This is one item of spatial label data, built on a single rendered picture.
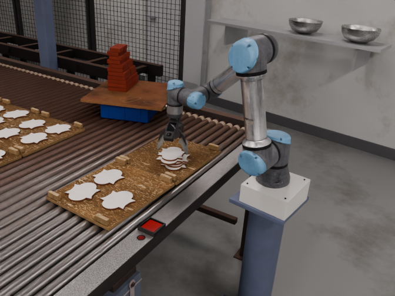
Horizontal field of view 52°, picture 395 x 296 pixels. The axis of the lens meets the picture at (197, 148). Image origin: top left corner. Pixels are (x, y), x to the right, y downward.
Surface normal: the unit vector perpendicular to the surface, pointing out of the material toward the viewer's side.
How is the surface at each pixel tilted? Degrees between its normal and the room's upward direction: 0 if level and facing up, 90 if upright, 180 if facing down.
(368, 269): 0
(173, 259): 0
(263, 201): 90
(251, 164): 101
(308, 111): 90
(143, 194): 0
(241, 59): 86
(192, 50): 90
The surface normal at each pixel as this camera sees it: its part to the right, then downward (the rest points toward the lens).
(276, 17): -0.62, 0.31
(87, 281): 0.06, -0.90
